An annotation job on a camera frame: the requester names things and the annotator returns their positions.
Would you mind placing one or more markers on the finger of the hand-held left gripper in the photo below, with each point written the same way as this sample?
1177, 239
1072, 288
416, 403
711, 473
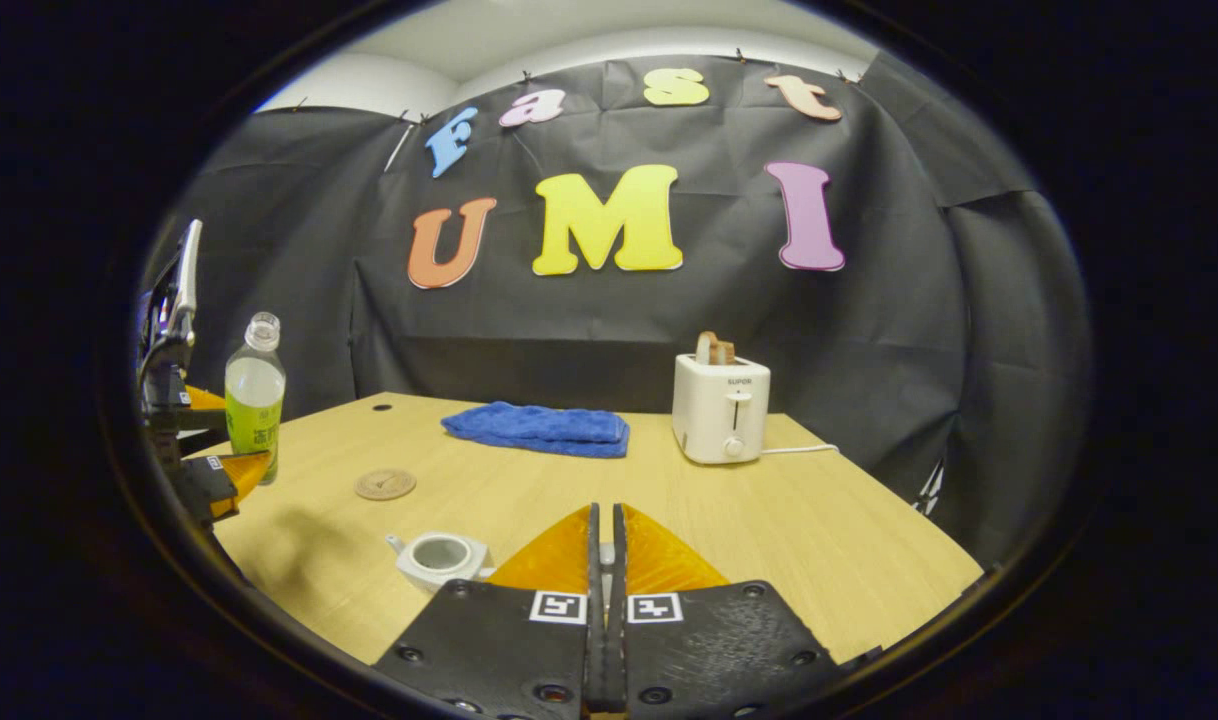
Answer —
204, 400
231, 475

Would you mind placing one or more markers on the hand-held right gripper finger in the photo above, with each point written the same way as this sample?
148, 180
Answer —
594, 570
619, 570

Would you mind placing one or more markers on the green label water bottle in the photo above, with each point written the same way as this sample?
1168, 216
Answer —
254, 400

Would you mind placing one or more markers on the round brown coaster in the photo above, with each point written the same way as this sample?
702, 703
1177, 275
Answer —
385, 484

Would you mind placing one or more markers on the white ceramic teacup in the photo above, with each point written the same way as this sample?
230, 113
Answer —
419, 572

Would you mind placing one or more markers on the blue towel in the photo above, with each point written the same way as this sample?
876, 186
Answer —
539, 428

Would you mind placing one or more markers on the white toaster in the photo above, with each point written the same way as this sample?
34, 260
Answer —
719, 410

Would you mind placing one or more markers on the bread slice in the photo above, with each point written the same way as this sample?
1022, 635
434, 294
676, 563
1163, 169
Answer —
714, 350

